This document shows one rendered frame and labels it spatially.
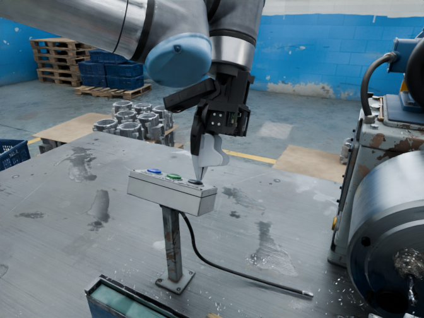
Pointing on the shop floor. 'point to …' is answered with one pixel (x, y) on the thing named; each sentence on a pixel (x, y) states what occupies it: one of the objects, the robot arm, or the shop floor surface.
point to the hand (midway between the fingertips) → (197, 173)
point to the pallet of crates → (111, 76)
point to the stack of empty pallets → (60, 60)
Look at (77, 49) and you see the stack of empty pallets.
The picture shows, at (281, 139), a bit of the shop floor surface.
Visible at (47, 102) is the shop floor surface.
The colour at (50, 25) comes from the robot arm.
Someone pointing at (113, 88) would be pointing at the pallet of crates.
